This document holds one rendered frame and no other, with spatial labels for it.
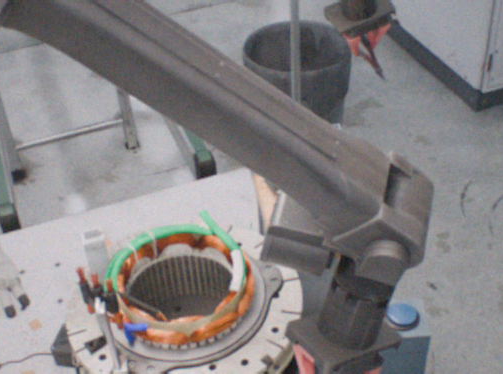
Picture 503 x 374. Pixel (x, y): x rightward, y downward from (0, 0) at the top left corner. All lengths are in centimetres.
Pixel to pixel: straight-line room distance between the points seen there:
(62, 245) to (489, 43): 211
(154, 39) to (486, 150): 272
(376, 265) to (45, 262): 108
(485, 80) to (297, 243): 270
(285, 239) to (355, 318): 10
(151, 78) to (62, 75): 328
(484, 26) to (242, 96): 269
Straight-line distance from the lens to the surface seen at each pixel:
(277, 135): 54
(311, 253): 66
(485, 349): 243
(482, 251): 272
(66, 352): 137
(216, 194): 168
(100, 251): 102
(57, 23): 52
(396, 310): 109
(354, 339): 70
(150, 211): 166
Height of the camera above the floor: 186
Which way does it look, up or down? 39 degrees down
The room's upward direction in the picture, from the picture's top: 4 degrees counter-clockwise
